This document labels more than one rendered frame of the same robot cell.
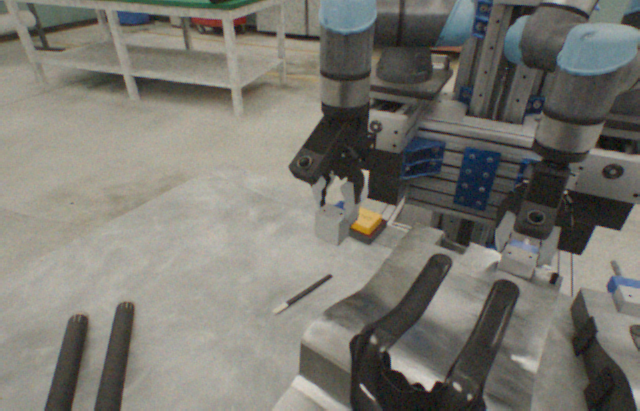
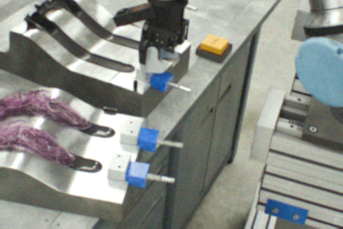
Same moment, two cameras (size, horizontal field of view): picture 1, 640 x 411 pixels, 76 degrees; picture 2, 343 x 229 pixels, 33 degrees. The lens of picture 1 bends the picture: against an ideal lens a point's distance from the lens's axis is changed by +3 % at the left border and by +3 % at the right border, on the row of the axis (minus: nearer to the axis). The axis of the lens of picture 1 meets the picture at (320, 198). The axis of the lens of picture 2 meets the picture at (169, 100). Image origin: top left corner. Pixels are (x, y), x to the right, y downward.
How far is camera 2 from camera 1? 1.52 m
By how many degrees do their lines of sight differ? 62
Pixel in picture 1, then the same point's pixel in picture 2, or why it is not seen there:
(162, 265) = not seen: outside the picture
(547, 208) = (126, 12)
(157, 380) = not seen: outside the picture
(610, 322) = (115, 121)
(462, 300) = (115, 53)
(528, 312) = (107, 73)
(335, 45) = not seen: outside the picture
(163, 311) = not seen: outside the picture
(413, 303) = (112, 39)
